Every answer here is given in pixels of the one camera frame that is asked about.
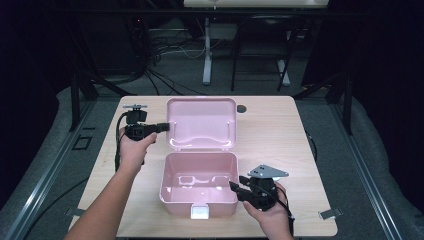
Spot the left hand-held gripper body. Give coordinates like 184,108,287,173
122,104,158,142

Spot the black floor cable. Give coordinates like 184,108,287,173
23,178,89,240

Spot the person's left hand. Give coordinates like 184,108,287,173
118,128,158,174

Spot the right hand-held gripper black cable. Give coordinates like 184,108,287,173
263,184,296,238

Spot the aluminium floor rail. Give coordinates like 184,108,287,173
329,99,404,240
3,99,98,240

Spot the white desk with white legs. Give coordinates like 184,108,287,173
183,0,329,86

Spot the hand-held gripper black cable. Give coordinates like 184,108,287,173
263,184,296,238
114,111,130,173

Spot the black chair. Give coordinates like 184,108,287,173
230,14,298,93

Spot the pink storage box white handle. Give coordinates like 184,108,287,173
159,96,240,220

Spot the person's right hand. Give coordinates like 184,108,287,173
242,181,294,234

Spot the black metal frame post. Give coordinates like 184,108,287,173
68,69,138,133
293,71,354,136

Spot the tangle of floor cables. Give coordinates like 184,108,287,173
143,29,214,96

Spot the left hand-held gripper black cable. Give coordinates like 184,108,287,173
114,111,130,173

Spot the black cable beside table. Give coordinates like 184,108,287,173
304,129,318,163

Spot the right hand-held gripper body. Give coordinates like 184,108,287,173
247,164,290,212

